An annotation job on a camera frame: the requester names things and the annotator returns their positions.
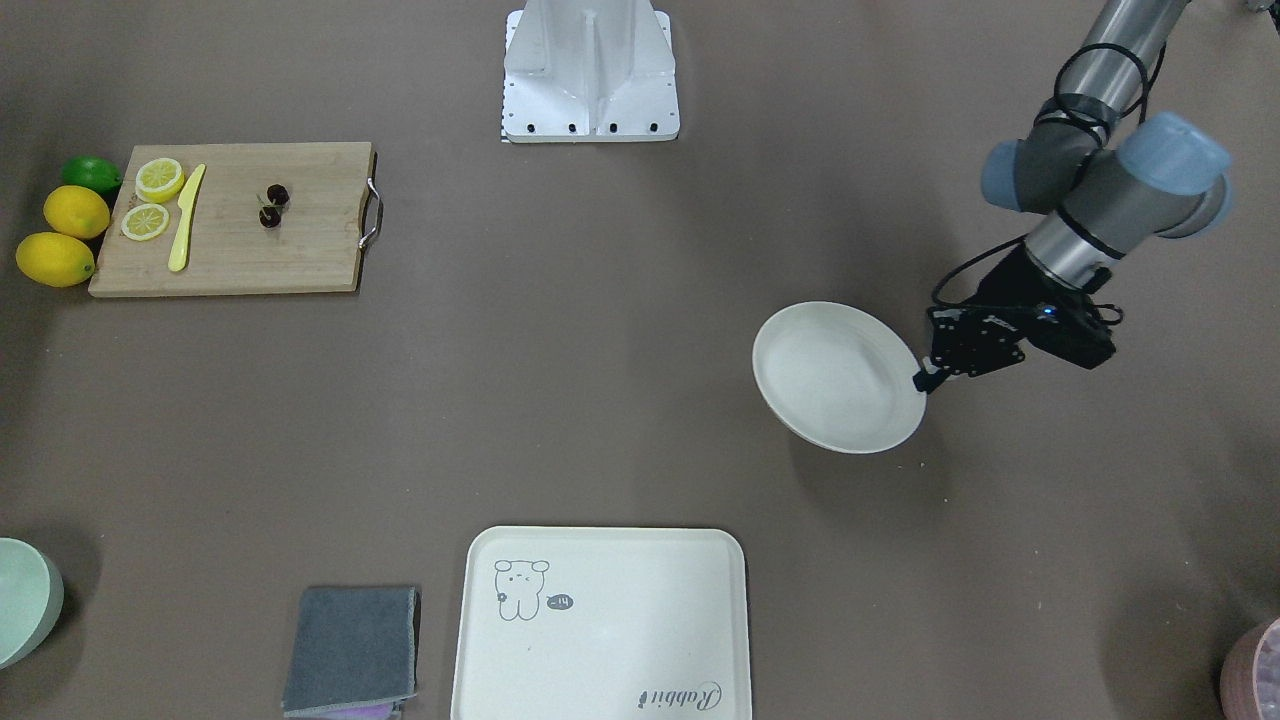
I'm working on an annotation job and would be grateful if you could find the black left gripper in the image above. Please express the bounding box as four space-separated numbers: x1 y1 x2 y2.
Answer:
911 245 1116 395

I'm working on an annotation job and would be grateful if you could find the beige round plate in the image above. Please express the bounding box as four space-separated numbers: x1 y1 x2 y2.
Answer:
751 301 927 454

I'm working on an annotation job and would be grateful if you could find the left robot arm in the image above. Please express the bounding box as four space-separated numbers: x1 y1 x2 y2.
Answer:
914 1 1233 393

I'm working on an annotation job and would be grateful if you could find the cream rectangular tray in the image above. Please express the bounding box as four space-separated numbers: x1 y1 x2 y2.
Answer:
451 527 754 719

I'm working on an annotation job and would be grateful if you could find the dark red cherry upper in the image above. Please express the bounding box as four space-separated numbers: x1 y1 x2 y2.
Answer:
266 184 291 209

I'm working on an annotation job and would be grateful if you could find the dark red cherry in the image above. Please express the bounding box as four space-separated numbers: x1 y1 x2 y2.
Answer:
266 184 291 209
259 205 282 229

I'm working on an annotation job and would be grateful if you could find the dark red cherry lower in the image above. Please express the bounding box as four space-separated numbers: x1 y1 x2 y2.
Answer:
259 205 282 229

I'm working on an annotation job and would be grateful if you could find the pink bowl with ice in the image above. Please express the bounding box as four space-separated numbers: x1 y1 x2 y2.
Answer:
1219 618 1279 719

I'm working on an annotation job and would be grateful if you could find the grey folded cloth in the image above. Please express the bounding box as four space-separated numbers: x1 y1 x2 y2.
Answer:
282 585 419 719

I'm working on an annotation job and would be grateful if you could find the wooden cutting board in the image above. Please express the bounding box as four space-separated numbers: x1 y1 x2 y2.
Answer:
88 142 381 299

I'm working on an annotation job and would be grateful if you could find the yellow plastic knife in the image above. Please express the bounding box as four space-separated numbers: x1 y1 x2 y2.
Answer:
166 163 207 273

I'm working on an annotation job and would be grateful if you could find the lemon slice upper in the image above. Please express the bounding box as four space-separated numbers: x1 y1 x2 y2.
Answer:
134 158 187 205

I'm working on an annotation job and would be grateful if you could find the lemon slice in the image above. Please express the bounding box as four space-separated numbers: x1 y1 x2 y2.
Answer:
119 202 172 242
134 158 187 205

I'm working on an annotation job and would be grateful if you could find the lemon slice lower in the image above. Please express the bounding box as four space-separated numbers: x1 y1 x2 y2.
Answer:
119 202 172 242

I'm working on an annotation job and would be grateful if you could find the green lime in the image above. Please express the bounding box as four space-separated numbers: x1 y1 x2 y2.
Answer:
60 155 123 195

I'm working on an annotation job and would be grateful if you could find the yellow lemon upper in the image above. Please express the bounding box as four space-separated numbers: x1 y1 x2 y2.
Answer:
42 184 111 240

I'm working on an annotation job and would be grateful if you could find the yellow lemon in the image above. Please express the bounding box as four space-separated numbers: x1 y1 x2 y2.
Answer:
42 184 111 240
15 232 96 288

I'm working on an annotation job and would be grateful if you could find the yellow lemon lower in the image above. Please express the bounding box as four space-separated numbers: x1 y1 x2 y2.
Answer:
15 232 96 288

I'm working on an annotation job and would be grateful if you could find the mint green bowl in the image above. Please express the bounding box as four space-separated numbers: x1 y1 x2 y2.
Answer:
1 537 64 669

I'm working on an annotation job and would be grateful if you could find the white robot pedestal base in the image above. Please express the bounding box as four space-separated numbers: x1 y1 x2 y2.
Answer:
500 1 681 143

